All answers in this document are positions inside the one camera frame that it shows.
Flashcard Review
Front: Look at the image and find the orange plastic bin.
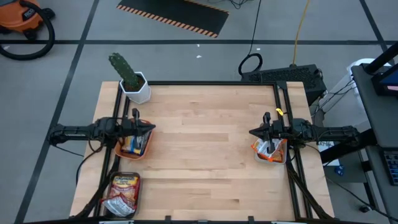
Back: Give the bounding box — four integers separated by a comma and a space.
114, 118, 154, 161

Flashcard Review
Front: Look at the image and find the green cactus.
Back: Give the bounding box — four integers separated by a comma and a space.
108, 52, 141, 90

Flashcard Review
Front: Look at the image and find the dark grey plastic bin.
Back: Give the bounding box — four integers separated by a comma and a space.
103, 170, 142, 220

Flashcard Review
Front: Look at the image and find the orange shop vacuum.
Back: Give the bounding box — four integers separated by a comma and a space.
0, 0, 57, 40

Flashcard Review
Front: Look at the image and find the black hanging cable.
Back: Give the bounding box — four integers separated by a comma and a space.
237, 0, 264, 77

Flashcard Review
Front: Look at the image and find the red Maruchan ramen pack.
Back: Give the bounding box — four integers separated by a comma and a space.
109, 174, 140, 202
99, 192, 137, 218

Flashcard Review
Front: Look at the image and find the black computer case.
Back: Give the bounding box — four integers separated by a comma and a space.
240, 63, 328, 107

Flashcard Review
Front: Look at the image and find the white hexagonal plant pot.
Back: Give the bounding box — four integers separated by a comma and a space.
118, 71, 152, 105

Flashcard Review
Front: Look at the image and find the black aluminium table frame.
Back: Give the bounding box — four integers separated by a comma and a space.
73, 80, 332, 224

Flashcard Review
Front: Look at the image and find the orange vacuum cleaner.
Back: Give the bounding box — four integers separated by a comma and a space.
0, 0, 57, 61

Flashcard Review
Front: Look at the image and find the black hazard-striped floor mat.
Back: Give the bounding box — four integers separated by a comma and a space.
116, 0, 230, 39

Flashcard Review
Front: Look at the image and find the grey desk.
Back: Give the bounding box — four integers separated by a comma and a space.
351, 63, 398, 219

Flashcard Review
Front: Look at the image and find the white container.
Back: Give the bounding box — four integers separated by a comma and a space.
320, 57, 393, 138

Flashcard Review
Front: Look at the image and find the white plastic bin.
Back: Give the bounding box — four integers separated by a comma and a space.
252, 138, 289, 165

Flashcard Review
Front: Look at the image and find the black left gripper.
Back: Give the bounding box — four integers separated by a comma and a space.
122, 108, 157, 154

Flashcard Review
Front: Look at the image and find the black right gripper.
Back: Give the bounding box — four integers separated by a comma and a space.
248, 112, 295, 154

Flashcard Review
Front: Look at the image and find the black keyboard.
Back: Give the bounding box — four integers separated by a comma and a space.
382, 150, 398, 187

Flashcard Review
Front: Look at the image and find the black desk leg bar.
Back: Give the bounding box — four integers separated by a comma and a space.
320, 128, 376, 164

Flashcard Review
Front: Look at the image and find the black diagonal frame bar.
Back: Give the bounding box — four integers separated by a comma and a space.
363, 41, 398, 75

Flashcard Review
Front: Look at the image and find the yellow hanging cable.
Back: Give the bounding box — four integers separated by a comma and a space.
292, 0, 312, 67

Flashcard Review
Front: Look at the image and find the black desk monitor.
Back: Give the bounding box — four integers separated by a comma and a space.
371, 63, 398, 97

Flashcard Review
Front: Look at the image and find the white paper sheet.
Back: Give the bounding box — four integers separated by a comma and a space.
317, 139, 341, 167

